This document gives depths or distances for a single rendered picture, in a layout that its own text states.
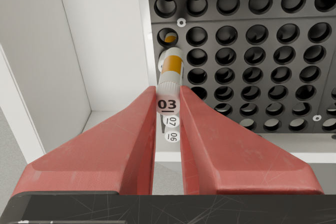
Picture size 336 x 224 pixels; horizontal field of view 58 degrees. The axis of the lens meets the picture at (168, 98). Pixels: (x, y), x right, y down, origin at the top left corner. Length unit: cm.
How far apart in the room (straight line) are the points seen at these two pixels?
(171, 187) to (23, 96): 155
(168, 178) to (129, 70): 142
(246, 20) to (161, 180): 153
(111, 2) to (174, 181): 148
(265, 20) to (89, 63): 16
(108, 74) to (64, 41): 5
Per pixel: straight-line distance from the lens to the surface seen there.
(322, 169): 59
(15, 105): 21
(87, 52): 28
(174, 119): 21
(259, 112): 22
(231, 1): 21
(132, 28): 26
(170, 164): 154
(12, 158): 185
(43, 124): 23
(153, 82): 27
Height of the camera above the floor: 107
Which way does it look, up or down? 55 degrees down
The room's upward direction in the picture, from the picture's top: 173 degrees counter-clockwise
